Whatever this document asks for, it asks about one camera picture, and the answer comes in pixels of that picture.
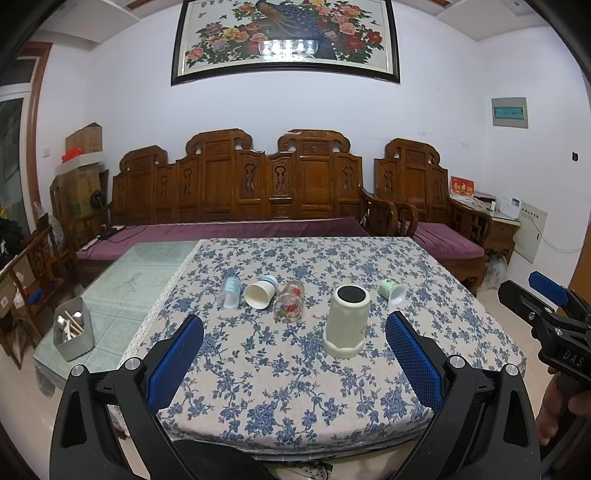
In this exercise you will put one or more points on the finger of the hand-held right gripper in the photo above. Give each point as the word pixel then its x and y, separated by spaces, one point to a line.
pixel 519 300
pixel 547 284

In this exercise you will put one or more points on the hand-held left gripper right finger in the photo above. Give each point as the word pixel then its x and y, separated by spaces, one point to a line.
pixel 411 357

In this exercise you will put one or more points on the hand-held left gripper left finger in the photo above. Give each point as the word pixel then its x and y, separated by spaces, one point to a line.
pixel 178 355

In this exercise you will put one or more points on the large cream cup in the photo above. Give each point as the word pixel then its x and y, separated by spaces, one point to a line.
pixel 345 327

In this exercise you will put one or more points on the small green white cup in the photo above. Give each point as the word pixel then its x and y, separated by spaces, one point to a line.
pixel 391 290

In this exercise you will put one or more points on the clear plastic cup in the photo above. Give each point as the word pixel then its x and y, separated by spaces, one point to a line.
pixel 229 293

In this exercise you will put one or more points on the white paper cup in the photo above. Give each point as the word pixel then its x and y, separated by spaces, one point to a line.
pixel 258 294

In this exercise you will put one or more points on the person's right hand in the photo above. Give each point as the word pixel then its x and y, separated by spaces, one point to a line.
pixel 549 422

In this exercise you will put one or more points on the clear plastic bag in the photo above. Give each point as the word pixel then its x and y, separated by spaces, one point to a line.
pixel 496 267

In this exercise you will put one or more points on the wooden side table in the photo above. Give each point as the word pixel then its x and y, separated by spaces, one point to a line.
pixel 501 235

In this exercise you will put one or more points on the glass top table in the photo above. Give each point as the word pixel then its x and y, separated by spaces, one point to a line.
pixel 134 286

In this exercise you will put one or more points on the white box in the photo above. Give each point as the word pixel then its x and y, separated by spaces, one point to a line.
pixel 509 206

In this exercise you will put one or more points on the short purple seat cushion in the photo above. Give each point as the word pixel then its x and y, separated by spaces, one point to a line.
pixel 445 240

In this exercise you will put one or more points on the metal utensil container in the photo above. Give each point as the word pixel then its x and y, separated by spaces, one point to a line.
pixel 76 344

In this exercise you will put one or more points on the wooden chopsticks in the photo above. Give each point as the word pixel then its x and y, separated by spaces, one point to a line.
pixel 74 321

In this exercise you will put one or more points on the blue floral tablecloth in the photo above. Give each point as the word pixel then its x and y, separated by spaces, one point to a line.
pixel 286 383

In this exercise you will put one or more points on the clear glass with red print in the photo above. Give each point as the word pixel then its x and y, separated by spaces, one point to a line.
pixel 289 302

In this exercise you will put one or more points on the red desk calendar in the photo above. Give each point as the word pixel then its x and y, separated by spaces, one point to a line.
pixel 461 188

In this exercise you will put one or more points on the long purple seat cushion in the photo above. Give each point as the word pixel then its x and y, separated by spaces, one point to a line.
pixel 221 228

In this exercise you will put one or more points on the carved wooden armchair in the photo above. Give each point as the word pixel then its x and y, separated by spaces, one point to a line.
pixel 415 184

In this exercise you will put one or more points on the wooden chair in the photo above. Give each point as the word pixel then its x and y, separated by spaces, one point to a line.
pixel 34 272

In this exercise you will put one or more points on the carved wooden sofa bench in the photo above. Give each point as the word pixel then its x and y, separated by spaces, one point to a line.
pixel 217 184

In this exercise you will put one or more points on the black fan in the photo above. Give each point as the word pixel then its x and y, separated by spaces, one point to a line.
pixel 97 199

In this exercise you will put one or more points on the large cardboard box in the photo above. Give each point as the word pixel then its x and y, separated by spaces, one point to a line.
pixel 81 189

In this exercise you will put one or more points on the small cardboard box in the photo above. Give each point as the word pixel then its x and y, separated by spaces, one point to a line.
pixel 84 138

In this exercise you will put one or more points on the framed peacock flower painting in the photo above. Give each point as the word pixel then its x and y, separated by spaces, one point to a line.
pixel 286 41

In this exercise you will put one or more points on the beige wall cabinet panel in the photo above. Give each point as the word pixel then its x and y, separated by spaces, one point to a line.
pixel 531 230

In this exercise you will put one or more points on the wall electrical panel box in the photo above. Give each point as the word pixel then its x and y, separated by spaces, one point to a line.
pixel 509 112

